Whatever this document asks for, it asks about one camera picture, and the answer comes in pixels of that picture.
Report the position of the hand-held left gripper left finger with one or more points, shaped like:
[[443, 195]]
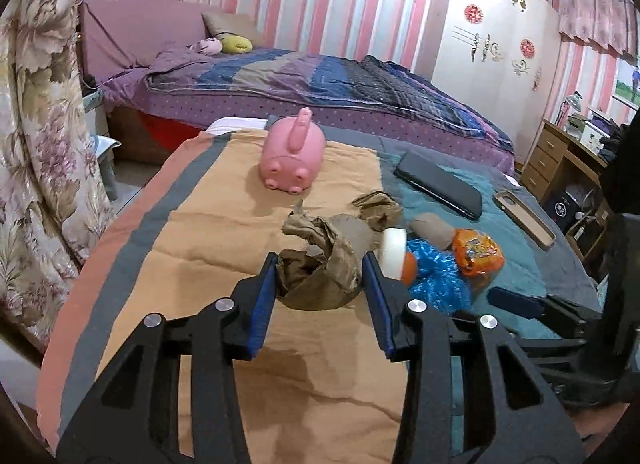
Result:
[[262, 304]]

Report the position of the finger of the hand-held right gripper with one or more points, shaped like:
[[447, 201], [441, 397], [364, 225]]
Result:
[[555, 354], [515, 301]]

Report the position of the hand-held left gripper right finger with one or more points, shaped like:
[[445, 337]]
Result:
[[377, 304]]

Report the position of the brown paper bag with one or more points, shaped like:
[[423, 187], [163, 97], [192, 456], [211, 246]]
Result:
[[325, 274]]

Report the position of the blue plastic wrapper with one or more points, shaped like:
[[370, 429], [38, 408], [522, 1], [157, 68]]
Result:
[[440, 279]]

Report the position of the orange peel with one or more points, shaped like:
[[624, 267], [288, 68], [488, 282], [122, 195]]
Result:
[[410, 269]]

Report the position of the white plastic cup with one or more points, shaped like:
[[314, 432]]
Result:
[[394, 254]]

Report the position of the orange snack packet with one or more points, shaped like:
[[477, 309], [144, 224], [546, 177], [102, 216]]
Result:
[[477, 251]]

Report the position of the tan phone case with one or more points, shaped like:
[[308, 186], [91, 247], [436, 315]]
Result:
[[525, 219]]

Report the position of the striped orange and teal blanket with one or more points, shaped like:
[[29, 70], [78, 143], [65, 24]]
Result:
[[200, 244]]

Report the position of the tan paper cup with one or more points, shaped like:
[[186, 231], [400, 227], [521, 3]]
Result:
[[432, 230]]

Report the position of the small crumpled brown paper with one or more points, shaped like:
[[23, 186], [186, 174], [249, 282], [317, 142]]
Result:
[[377, 209]]

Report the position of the black box with white label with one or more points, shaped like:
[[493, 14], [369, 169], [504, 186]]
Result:
[[565, 209]]

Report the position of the black flat case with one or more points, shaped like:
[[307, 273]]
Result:
[[440, 183]]

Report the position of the wooden desk with drawers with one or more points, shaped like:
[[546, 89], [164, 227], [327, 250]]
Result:
[[542, 163]]

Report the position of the pink piggy bank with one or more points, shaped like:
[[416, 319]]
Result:
[[292, 156]]

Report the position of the desk lamp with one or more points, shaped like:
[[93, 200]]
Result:
[[572, 103]]

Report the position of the white wardrobe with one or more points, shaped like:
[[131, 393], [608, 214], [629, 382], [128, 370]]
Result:
[[480, 93]]

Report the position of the striped purple and blue quilt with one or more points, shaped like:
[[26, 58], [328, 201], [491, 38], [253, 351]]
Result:
[[325, 83]]

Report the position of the small framed couple photo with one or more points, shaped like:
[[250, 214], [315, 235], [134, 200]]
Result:
[[627, 86]]

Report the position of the red round wardrobe sticker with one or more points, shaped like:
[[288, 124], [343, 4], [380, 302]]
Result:
[[474, 13], [528, 47]]

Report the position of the yellow plush toy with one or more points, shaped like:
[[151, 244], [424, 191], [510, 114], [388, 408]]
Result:
[[237, 44]]

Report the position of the pink plush toy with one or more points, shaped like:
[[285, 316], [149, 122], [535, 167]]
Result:
[[207, 46]]

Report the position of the floral curtain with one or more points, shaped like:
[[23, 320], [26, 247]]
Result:
[[40, 143]]

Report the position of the tan pillow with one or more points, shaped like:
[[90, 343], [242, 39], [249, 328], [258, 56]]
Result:
[[232, 26]]

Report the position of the pink curtain valance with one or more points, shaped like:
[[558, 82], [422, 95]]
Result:
[[595, 23]]

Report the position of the purple bed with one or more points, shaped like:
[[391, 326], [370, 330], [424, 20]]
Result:
[[125, 43]]

